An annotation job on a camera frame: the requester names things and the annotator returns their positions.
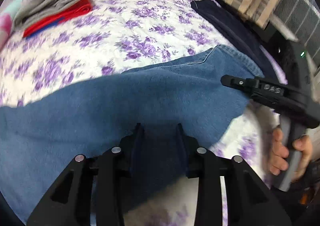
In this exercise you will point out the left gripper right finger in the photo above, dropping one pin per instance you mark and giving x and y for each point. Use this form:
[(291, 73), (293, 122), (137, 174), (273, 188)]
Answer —
[(249, 200)]

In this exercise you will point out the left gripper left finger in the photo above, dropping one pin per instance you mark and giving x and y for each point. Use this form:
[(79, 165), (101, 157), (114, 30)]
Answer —
[(68, 199)]

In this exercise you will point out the blue denim jeans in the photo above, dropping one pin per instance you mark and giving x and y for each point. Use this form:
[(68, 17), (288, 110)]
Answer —
[(39, 139)]

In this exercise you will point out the dark navy garment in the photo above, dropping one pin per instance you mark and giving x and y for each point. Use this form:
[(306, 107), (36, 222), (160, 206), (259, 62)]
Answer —
[(235, 32)]

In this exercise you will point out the grey mesh cooler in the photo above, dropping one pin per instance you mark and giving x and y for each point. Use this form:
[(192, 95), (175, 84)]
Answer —
[(298, 20)]

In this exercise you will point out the purple floral bed sheet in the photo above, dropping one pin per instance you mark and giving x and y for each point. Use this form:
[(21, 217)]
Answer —
[(118, 35)]

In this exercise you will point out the teal pink floral blanket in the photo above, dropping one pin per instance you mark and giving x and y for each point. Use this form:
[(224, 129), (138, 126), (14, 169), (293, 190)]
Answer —
[(7, 18)]

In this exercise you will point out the folded red blue garment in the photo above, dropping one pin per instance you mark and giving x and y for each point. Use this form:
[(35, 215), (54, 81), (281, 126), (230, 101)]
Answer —
[(82, 7)]

